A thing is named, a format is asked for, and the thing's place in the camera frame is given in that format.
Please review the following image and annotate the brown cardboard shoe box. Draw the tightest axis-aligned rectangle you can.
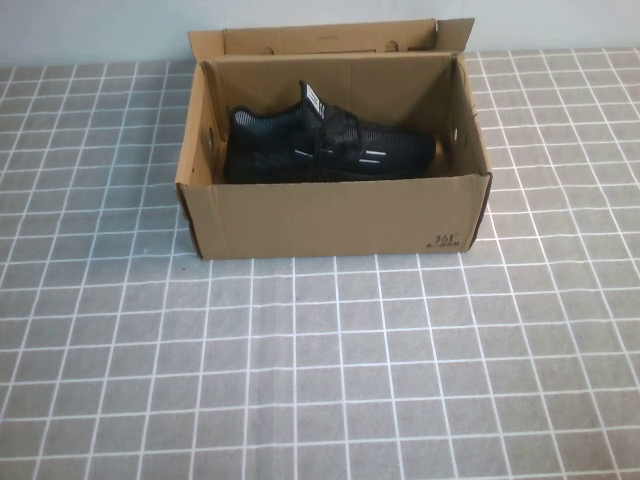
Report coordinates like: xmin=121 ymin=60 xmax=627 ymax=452
xmin=174 ymin=17 xmax=494 ymax=260

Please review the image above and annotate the grey white-grid tablecloth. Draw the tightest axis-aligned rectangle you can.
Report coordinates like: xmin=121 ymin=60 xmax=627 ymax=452
xmin=0 ymin=47 xmax=640 ymax=480

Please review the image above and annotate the black mesh sneaker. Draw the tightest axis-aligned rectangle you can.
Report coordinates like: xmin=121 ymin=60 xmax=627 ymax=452
xmin=222 ymin=79 xmax=437 ymax=184

